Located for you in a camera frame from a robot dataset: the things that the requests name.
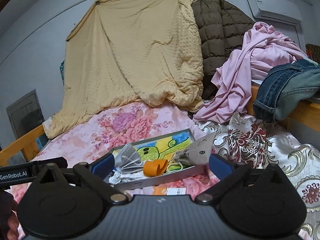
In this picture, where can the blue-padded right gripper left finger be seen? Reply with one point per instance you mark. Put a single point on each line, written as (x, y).
(92, 177)

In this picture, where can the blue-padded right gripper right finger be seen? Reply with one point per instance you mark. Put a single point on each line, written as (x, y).
(229, 174)

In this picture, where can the grey knitted sock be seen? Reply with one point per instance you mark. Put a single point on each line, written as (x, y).
(197, 153)

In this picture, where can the person's left hand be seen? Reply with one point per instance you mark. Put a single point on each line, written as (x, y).
(9, 220)

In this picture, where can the white gold-patterned satin sheet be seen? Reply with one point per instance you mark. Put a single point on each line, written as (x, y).
(244, 139)

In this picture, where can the grey tray with cartoon picture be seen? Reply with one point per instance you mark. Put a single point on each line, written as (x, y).
(130, 176)

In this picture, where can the pink floral quilt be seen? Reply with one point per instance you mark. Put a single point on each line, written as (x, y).
(116, 127)

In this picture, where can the blue denim jeans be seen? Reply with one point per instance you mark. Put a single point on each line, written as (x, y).
(284, 87)

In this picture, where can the pink crumpled garment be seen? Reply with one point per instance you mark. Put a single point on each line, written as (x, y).
(263, 48)

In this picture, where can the yellow dotted quilt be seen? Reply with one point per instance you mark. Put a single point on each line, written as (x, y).
(124, 51)

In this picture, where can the brown quilted down jacket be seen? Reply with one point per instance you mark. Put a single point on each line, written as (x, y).
(221, 28)

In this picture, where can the white air conditioner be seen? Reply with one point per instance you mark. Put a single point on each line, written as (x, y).
(275, 10)

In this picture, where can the wooden bed frame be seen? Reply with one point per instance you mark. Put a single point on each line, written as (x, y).
(26, 144)

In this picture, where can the grey wall panel box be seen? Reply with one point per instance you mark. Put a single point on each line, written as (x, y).
(25, 114)

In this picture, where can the blue wall poster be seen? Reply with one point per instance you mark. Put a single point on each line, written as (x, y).
(62, 67)

